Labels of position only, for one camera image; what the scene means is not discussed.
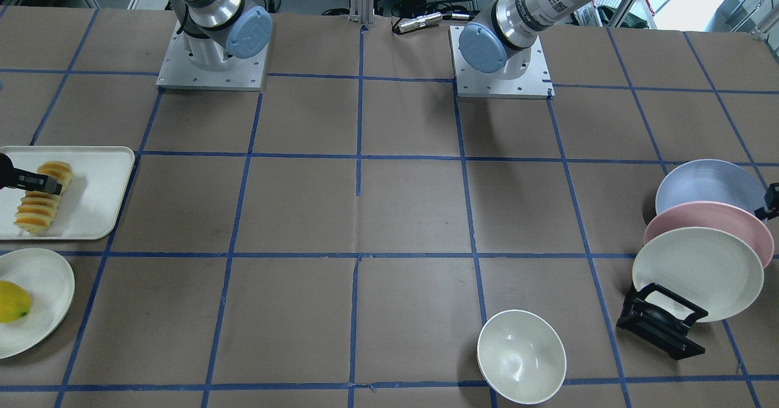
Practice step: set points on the cream plate in rack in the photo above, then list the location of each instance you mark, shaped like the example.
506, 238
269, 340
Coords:
714, 270

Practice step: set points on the blue plate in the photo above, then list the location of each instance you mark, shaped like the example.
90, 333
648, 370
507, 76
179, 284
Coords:
710, 180

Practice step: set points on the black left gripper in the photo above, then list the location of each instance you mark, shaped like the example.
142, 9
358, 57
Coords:
773, 199

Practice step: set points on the cream rectangular tray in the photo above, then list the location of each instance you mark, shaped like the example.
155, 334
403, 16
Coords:
90, 206

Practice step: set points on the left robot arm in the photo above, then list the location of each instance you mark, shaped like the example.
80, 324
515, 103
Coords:
637, 101

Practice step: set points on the yellow croissant bread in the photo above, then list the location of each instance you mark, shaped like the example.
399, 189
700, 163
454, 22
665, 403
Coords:
38, 209

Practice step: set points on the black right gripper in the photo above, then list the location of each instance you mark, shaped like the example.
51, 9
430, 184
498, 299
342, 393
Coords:
6, 171

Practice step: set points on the silver metal cylinder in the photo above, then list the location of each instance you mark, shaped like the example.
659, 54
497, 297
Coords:
408, 25

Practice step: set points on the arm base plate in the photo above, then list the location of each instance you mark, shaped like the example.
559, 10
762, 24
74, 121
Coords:
213, 73
525, 75

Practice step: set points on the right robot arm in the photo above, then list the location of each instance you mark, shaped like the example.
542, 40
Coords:
217, 32

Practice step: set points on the white round plate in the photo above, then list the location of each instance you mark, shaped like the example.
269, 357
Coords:
49, 279

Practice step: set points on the cream bowl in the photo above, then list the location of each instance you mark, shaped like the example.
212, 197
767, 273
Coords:
521, 357

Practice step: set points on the black plate rack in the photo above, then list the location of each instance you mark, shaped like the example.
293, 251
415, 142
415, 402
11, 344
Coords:
658, 326

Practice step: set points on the yellow lemon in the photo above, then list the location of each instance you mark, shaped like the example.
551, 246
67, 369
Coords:
16, 302

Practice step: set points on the pink plate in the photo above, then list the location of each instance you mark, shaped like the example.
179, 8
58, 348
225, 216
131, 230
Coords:
719, 216

